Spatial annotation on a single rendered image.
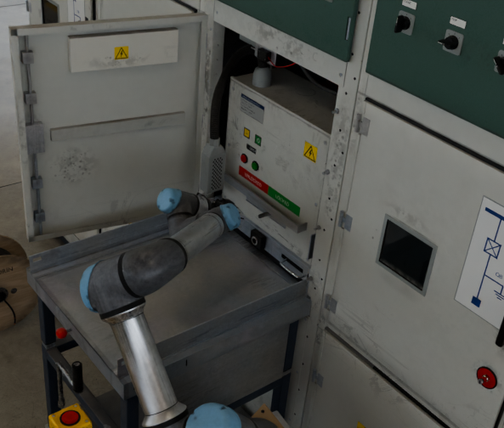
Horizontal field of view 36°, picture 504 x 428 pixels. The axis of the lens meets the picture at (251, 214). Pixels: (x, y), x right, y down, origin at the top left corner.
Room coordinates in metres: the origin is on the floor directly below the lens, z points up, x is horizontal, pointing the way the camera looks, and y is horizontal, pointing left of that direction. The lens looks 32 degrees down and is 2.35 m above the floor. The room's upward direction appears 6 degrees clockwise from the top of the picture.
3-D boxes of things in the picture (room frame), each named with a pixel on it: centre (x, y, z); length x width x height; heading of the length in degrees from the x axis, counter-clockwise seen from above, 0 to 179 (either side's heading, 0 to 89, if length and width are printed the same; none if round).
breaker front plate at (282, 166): (2.18, -0.04, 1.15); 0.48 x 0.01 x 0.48; 41
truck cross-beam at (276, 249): (2.19, -0.06, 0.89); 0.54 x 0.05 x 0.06; 41
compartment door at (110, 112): (2.28, 0.48, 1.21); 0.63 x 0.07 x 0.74; 120
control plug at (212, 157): (2.30, 0.14, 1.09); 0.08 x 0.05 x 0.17; 131
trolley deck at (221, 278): (1.93, 0.24, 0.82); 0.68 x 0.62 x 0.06; 131
